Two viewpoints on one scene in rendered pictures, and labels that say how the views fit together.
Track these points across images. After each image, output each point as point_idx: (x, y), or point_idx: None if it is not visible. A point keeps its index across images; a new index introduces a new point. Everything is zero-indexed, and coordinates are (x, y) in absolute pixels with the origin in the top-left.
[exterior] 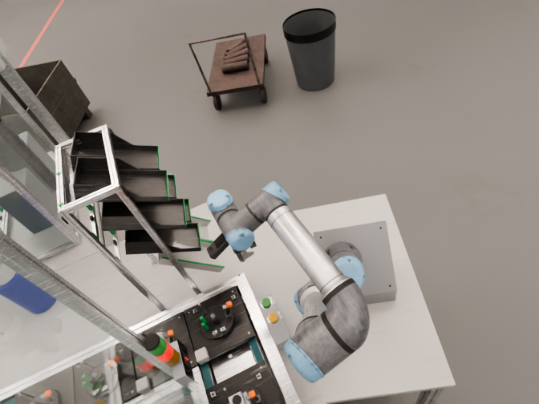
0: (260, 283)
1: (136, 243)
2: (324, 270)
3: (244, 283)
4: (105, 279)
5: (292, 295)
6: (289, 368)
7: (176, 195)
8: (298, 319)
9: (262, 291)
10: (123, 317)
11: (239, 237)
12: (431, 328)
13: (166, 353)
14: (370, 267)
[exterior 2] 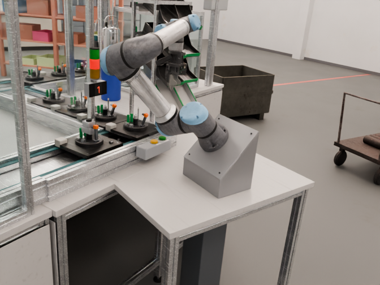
0: (179, 149)
1: None
2: (158, 31)
3: None
4: (137, 108)
5: (181, 160)
6: (128, 168)
7: (186, 54)
8: (165, 165)
9: (174, 150)
10: None
11: (159, 25)
12: (209, 217)
13: (93, 61)
14: (222, 154)
